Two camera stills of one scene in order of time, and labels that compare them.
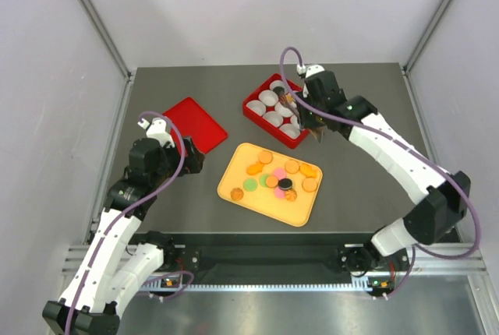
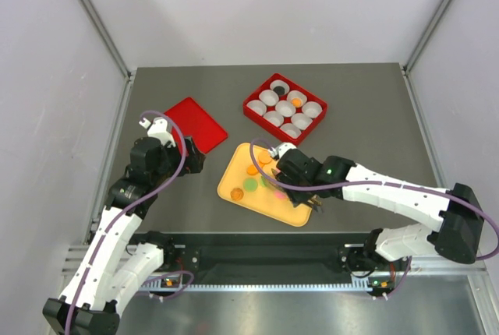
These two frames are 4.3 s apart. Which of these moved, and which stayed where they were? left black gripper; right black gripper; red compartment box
Moved: right black gripper
Stayed: left black gripper; red compartment box
